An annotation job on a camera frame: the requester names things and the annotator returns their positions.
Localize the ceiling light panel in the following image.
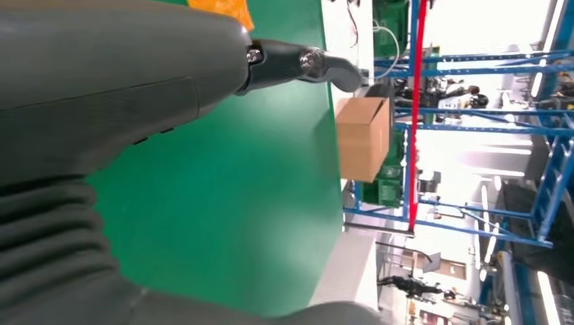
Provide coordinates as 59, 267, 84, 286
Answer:
536, 270, 564, 325

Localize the person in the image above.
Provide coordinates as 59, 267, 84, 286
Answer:
430, 77, 491, 123
377, 274, 456, 301

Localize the brown cardboard box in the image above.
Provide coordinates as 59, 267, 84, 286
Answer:
334, 96, 391, 183

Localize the green plastic crate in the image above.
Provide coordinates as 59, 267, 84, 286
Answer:
361, 130, 405, 208
373, 0, 410, 58

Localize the yellow taped flattened cardboard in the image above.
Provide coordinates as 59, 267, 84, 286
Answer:
187, 0, 255, 31

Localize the red rack beam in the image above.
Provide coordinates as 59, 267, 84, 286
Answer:
407, 0, 428, 233

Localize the white desk cable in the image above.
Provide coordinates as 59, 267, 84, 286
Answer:
371, 20, 401, 82

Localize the white cabinet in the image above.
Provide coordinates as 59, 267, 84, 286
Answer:
308, 232, 380, 311

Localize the blue shelving rack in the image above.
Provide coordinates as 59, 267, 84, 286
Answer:
343, 0, 574, 325

